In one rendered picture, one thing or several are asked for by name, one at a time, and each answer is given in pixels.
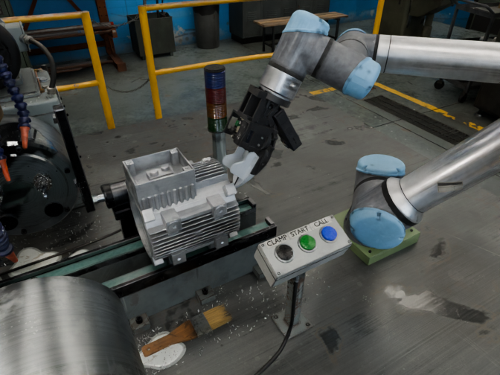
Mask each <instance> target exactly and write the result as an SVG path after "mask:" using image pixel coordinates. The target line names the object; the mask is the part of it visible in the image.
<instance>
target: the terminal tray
mask: <svg viewBox="0 0 500 375"><path fill-rule="evenodd" d="M172 150H175V152H172ZM128 161H131V163H130V164H127V162H128ZM122 164H123V167H124V173H125V177H126V181H127V184H128V188H129V189H130V190H131V191H132V192H131V191H130V193H131V194H132V193H133V195H134V196H133V195H132V197H133V199H134V200H135V201H136V202H137V203H136V202H135V203H136V204H138V205H137V206H138V208H139V210H140V212H141V211H142V210H146V209H148V208H152V209H153V211H154V209H156V210H157V211H159V210H160V208H161V207H163V208H166V205H169V206H170V207H171V206H172V204H173V203H174V204H175V205H177V204H178V202H181V203H183V202H184V200H186V201H189V198H191V199H195V196H197V194H196V176H195V169H194V168H193V166H192V165H191V164H190V162H189V161H188V160H187V159H186V158H185V157H184V156H183V154H182V153H181V152H180V150H179V149H178V148H173V149H170V150H165V151H162V152H159V153H153V154H150V155H147V156H142V157H138V158H133V159H130V160H126V161H122ZM185 167H189V168H188V169H185ZM139 179H140V180H141V182H137V181H138V180H139ZM134 197H135V198H134Z"/></svg>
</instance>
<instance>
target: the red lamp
mask: <svg viewBox="0 0 500 375"><path fill-rule="evenodd" d="M205 96H206V102H207V103H210V104H221V103H224V102H226V87H224V88H221V89H208V88H206V87H205Z"/></svg>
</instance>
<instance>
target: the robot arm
mask: <svg viewBox="0 0 500 375"><path fill-rule="evenodd" d="M329 29H330V26H329V25H328V24H327V23H326V22H325V21H324V20H323V19H320V18H319V17H318V16H316V15H314V14H312V13H309V12H307V11H305V10H296V11H295V12H294V13H293V14H292V16H291V18H290V20H289V22H288V23H287V25H286V27H285V29H284V30H283V32H282V36H281V38H280V40H279V42H278V44H277V46H276V49H275V51H274V53H273V55H272V57H271V59H270V61H269V64H268V65H267V67H266V69H265V71H264V72H263V76H262V77H261V79H260V82H259V83H260V85H261V86H258V87H256V86H253V85H252V84H250V86H249V88H248V91H247V92H246V95H245V97H244V98H243V102H242V103H241V105H240V108H239V109H238V110H236V109H233V111H232V113H231V115H230V118H229V119H228V122H227V124H226V125H225V129H224V130H223V132H224V133H227V134H229V135H231V137H232V138H233V142H234V143H235V144H236V145H238V147H237V149H236V151H235V153H233V154H230V155H226V156H224V158H223V160H222V163H223V164H224V165H225V166H226V167H228V168H229V169H230V171H231V173H233V174H234V176H233V183H234V186H235V188H238V187H240V186H241V185H244V184H245V183H246V182H248V181H249V180H250V179H252V178H253V177H254V176H256V175H257V174H258V173H259V172H260V171H261V170H262V169H263V168H264V167H265V166H266V165H267V163H268V162H269V159H270V158H271V155H272V152H273V151H274V149H275V143H276V141H277V139H278V135H279V136H280V138H281V142H282V143H283V145H284V146H285V147H287V148H288V149H289V148H290V149H291V150H293V151H295V150H296V149H297V148H299V147H300V146H301V145H302V143H301V140H300V138H299V136H298V134H297V133H296V131H295V129H294V127H293V125H292V124H291V122H290V120H289V118H288V116H287V114H286V113H285V111H284V109H283V108H281V107H280V106H283V107H286V108H289V105H290V103H291V102H290V101H289V100H294V98H295V96H296V94H297V92H298V90H299V88H300V86H301V84H302V82H303V81H304V78H305V77H306V75H307V74H308V75H310V76H311V77H314V78H315V79H317V80H320V81H321V82H323V83H325V84H327V85H329V86H331V87H333V88H335V89H337V90H339V91H340V92H342V94H347V95H349V96H351V97H354V98H356V99H357V100H361V99H362V98H364V97H365V96H366V95H367V94H368V92H369V91H370V90H371V89H372V87H373V86H374V84H375V82H376V80H377V78H378V76H379V73H387V74H403V75H411V76H420V77H435V78H443V79H452V80H468V81H476V82H484V83H500V42H482V41H471V40H459V39H438V38H426V37H415V36H393V35H382V34H372V33H366V32H364V31H363V30H361V29H358V28H351V29H349V30H346V31H345V32H343V33H342V34H341V35H340V36H339V37H338V39H337V40H336V41H335V40H333V39H331V38H330V37H328V36H327V35H328V31H329ZM272 66H273V67H272ZM278 69H279V70H278ZM284 72H285V73H284ZM232 116H233V117H236V118H237V120H236V122H235V125H234V127H232V126H231V128H230V129H229V128H227V127H228V125H229V123H230V121H231V118H232ZM254 151H257V154H256V153H255V152H254ZM405 169H406V166H405V165H404V163H403V162H402V161H400V160H399V159H398V158H395V157H393V156H387V155H380V154H373V155H369V156H363V157H362V158H360V160H358V163H357V167H356V179H355V185H354V192H353V202H352V205H351V207H350V209H349V211H348V212H347V214H346V216H345V218H344V225H343V228H344V232H345V233H346V235H347V236H348V237H349V238H350V239H351V240H352V241H353V242H355V243H357V244H359V245H361V246H365V247H369V248H375V249H391V248H393V247H396V246H398V245H399V244H401V242H402V241H403V238H404V237H405V235H406V229H408V228H410V227H412V226H414V225H416V224H418V223H419V222H421V221H422V218H423V213H424V212H425V211H427V210H429V209H431V208H433V207H435V206H436V205H439V204H440V203H442V202H445V201H446V200H448V199H450V198H452V197H454V196H456V195H458V194H459V193H462V192H463V191H465V190H467V189H469V188H471V187H473V186H475V185H477V184H478V183H480V182H482V181H484V180H486V179H488V178H490V177H491V176H494V175H496V174H497V173H500V118H499V119H498V120H496V121H494V122H492V123H491V124H489V125H488V126H486V127H485V128H483V129H481V130H479V131H478V132H476V133H475V134H473V135H471V136H470V137H468V138H466V139H465V140H463V141H462V142H460V143H459V144H456V145H455V146H454V147H452V148H450V149H449V150H447V151H446V152H444V153H442V154H440V155H439V156H437V157H436V158H434V159H432V160H431V161H429V162H427V163H426V164H424V165H423V166H421V167H419V168H417V169H416V170H414V171H413V172H411V173H410V174H408V175H407V176H404V175H405V174H406V172H405Z"/></svg>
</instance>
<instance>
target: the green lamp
mask: <svg viewBox="0 0 500 375"><path fill-rule="evenodd" d="M207 118H208V129H209V130H210V131H212V132H222V131H223V130H224V129H225V125H226V124H227V115H226V116H225V117H224V118H220V119H213V118H209V117H208V116H207Z"/></svg>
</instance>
